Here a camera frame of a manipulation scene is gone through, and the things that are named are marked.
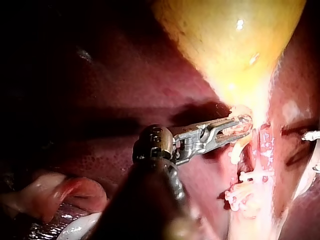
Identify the left arm instrument jaw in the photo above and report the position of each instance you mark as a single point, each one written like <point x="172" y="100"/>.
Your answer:
<point x="230" y="140"/>
<point x="225" y="121"/>

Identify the dark left arm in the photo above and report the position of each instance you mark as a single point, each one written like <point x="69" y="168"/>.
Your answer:
<point x="145" y="200"/>

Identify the dark red liver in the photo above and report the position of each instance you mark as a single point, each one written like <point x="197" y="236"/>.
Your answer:
<point x="125" y="82"/>

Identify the right arm instrument jaw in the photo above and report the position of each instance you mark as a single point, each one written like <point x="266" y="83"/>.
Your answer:
<point x="311" y="136"/>
<point x="317" y="168"/>

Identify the white clip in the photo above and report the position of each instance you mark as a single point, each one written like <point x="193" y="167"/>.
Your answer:
<point x="237" y="193"/>
<point x="252" y="178"/>
<point x="241" y="206"/>

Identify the gallbladder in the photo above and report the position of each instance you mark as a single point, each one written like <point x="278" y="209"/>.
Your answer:
<point x="225" y="45"/>

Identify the left arm instrument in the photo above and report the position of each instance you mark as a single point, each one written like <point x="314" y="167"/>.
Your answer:
<point x="155" y="142"/>

